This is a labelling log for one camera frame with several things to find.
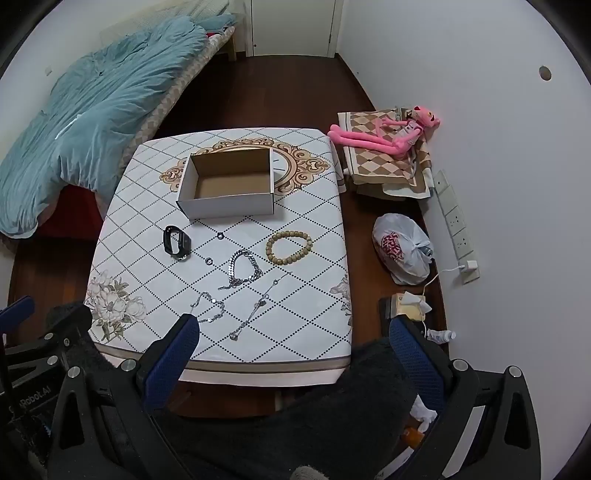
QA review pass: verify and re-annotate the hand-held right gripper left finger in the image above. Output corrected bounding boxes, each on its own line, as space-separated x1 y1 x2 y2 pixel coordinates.
46 314 201 480

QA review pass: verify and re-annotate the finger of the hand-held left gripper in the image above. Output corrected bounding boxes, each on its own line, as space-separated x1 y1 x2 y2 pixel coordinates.
0 295 36 331
4 304 94 385

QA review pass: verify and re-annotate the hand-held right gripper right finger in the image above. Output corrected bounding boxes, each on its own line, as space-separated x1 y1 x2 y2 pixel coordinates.
389 316 543 480

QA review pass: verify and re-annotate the thin silver charm necklace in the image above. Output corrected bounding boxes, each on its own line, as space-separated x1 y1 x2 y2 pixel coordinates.
190 291 227 324

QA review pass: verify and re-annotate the long thin silver chain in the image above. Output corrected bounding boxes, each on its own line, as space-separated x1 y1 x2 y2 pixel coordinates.
229 272 289 341

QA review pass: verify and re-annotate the black smartwatch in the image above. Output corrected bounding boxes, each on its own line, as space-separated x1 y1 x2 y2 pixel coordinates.
163 225 192 261

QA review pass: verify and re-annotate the thick silver chain bracelet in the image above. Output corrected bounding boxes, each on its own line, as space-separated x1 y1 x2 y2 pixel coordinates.
218 249 264 291

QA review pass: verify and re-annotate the wooden bead bracelet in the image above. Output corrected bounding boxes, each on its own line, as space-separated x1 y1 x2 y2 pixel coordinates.
265 231 314 266

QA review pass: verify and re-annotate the cardboard box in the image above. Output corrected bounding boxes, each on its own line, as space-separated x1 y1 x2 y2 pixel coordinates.
177 147 276 220

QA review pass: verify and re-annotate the crumpled white tissue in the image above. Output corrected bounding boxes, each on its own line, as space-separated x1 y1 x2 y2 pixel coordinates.
408 396 437 433

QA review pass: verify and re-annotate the yellow tissue pack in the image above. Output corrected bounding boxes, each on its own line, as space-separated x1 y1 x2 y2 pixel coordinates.
392 292 433 322

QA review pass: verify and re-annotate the black flat box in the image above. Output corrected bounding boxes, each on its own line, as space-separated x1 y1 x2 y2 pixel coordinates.
379 298 398 330

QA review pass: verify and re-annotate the white plastic bag red print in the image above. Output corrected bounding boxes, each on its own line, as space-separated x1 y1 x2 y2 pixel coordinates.
372 213 435 285

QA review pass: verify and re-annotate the white diamond patterned tablecloth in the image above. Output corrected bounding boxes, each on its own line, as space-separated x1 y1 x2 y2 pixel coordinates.
85 127 354 386

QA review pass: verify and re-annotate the folded brown checkered blanket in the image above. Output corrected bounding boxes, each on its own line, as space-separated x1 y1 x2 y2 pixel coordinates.
337 107 435 200

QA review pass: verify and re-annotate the blue duvet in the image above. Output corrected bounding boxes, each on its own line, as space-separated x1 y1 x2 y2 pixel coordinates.
0 16 236 238

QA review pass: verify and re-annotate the pink panther plush toy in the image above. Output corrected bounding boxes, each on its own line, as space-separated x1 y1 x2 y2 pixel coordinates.
328 105 442 160

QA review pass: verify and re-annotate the white pillow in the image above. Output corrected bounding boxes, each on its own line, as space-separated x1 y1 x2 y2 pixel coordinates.
178 0 230 28

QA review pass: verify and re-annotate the white door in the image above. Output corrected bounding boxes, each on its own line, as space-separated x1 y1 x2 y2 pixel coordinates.
250 0 341 58

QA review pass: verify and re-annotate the white charger cable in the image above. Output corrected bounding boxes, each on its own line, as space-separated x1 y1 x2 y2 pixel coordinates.
418 267 465 324

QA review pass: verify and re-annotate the white wall socket row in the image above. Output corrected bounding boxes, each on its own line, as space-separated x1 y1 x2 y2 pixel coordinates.
433 170 481 283

